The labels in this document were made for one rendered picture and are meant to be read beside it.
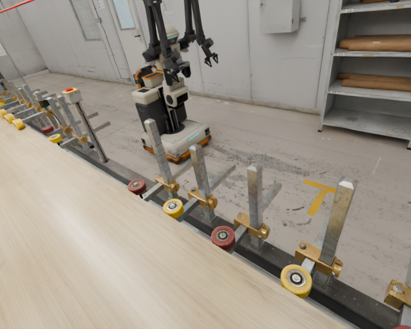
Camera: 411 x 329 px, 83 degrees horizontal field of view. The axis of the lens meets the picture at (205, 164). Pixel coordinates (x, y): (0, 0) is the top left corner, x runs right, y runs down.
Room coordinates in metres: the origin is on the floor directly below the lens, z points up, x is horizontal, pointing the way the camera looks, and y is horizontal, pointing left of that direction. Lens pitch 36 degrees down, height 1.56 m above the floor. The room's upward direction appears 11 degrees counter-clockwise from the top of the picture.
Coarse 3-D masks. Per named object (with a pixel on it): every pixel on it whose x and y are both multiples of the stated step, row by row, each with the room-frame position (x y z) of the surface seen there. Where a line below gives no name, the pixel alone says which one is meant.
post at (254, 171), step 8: (248, 168) 0.56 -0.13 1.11; (256, 168) 0.55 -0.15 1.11; (248, 176) 0.56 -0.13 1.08; (256, 176) 0.54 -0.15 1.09; (248, 184) 0.56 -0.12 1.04; (256, 184) 0.54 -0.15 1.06; (248, 192) 0.56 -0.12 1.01; (256, 192) 0.54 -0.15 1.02; (256, 200) 0.54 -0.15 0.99; (256, 208) 0.54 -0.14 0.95; (256, 216) 0.54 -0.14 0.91; (256, 224) 0.54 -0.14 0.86; (256, 240) 0.54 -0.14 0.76
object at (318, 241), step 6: (330, 210) 0.57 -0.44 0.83; (324, 222) 0.52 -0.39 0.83; (324, 228) 0.49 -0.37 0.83; (318, 234) 0.47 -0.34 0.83; (324, 234) 0.47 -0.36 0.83; (318, 240) 0.45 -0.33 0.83; (318, 246) 0.43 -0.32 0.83; (306, 258) 0.40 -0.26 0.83; (306, 264) 0.38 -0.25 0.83; (312, 264) 0.38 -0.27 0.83
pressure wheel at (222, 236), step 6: (216, 228) 0.52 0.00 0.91; (222, 228) 0.51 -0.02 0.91; (228, 228) 0.51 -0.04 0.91; (216, 234) 0.50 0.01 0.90; (222, 234) 0.49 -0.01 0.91; (228, 234) 0.49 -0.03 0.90; (234, 234) 0.48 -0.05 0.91; (216, 240) 0.47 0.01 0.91; (222, 240) 0.47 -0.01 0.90; (228, 240) 0.46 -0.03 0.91; (234, 240) 0.47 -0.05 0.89; (222, 246) 0.45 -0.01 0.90; (228, 246) 0.45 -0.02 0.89
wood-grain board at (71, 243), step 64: (0, 128) 1.98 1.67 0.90; (0, 192) 1.01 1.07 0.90; (64, 192) 0.90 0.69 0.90; (128, 192) 0.81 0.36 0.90; (0, 256) 0.58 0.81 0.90; (64, 256) 0.53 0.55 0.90; (128, 256) 0.48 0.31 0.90; (192, 256) 0.44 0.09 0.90; (0, 320) 0.35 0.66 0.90; (64, 320) 0.32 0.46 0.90; (128, 320) 0.28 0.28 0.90; (192, 320) 0.26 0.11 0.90; (256, 320) 0.23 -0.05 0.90; (320, 320) 0.20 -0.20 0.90
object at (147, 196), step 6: (186, 162) 1.08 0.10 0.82; (180, 168) 1.03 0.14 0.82; (186, 168) 1.04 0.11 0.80; (174, 174) 0.99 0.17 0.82; (180, 174) 1.01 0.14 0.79; (156, 186) 0.92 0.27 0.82; (162, 186) 0.92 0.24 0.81; (150, 192) 0.88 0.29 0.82; (156, 192) 0.89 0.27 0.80; (144, 198) 0.84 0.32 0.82; (150, 198) 0.86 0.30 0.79
